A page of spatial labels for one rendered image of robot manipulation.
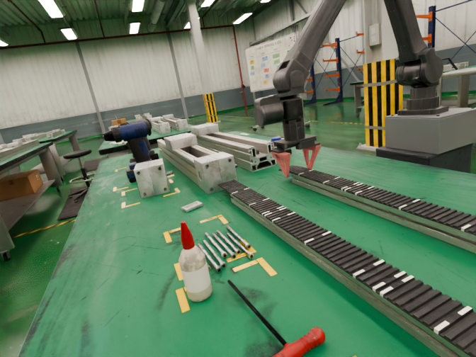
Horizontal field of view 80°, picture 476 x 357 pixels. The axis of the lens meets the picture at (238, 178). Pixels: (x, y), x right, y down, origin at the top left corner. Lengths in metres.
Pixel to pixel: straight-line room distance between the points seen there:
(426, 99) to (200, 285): 0.89
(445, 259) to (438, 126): 0.56
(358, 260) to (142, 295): 0.32
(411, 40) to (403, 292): 0.79
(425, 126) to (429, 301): 0.72
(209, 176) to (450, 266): 0.59
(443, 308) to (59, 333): 0.47
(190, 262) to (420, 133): 0.83
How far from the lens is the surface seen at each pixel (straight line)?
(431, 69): 1.06
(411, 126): 1.06
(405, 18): 1.03
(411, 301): 0.38
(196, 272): 0.42
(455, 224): 0.53
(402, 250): 0.52
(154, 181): 0.94
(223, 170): 0.84
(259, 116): 0.74
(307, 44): 0.80
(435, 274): 0.48
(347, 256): 0.44
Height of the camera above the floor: 1.05
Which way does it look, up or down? 17 degrees down
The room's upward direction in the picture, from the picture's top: 10 degrees counter-clockwise
